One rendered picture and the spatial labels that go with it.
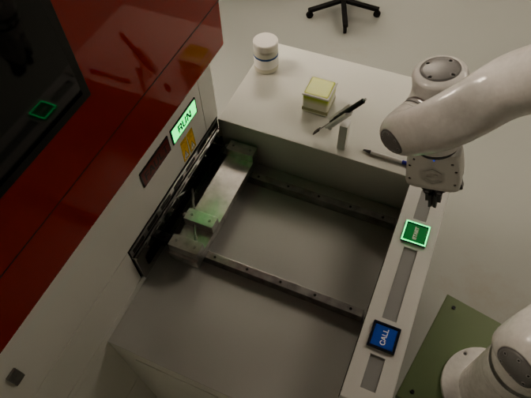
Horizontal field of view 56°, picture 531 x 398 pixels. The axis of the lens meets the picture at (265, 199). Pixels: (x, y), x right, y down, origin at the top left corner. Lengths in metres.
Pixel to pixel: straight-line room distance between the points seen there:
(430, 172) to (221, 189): 0.58
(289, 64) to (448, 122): 0.84
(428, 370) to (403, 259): 0.25
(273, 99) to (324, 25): 1.90
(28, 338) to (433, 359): 0.83
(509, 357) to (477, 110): 0.36
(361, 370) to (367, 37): 2.46
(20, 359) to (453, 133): 0.80
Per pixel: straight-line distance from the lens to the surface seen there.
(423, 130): 0.76
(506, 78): 0.72
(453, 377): 1.21
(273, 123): 1.35
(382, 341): 1.07
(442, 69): 0.84
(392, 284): 1.13
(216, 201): 1.31
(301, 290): 1.21
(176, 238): 1.24
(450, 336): 1.25
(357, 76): 1.50
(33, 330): 1.00
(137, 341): 1.24
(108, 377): 1.36
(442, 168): 0.96
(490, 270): 2.35
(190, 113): 1.21
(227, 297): 1.24
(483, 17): 3.54
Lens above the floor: 1.96
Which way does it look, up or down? 56 degrees down
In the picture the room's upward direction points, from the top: 3 degrees counter-clockwise
